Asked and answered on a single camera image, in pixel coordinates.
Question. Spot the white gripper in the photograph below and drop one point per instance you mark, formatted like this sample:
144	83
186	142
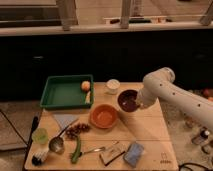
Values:
145	98

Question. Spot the dark brown bowl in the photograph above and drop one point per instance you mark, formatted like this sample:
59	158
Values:
127	100

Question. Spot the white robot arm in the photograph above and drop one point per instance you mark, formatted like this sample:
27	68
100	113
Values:
159	84

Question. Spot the small white cup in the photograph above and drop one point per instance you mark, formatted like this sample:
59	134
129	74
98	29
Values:
112	86

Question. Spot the orange bowl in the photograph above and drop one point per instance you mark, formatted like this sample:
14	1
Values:
103	116

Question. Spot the blue sponge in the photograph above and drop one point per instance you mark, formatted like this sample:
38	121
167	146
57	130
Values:
133	154

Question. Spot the pale stick in tray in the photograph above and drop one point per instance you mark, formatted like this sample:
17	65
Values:
87	98

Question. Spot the orange fruit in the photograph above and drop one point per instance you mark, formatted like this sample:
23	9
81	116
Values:
85	86

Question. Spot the wooden block box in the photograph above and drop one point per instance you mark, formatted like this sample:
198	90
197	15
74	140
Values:
112	153

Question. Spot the light blue cloth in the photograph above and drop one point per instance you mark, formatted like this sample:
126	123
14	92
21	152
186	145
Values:
64	120

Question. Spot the green plastic tray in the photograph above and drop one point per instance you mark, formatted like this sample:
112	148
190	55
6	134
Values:
64	92

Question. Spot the green cucumber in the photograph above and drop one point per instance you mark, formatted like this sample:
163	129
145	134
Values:
75	155

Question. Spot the metal ladle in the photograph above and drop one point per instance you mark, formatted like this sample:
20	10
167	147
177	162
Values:
56	144

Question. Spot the green cup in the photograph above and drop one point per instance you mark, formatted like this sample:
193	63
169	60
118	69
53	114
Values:
40	136

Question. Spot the black white brush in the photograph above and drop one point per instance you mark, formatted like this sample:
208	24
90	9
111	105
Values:
39	157

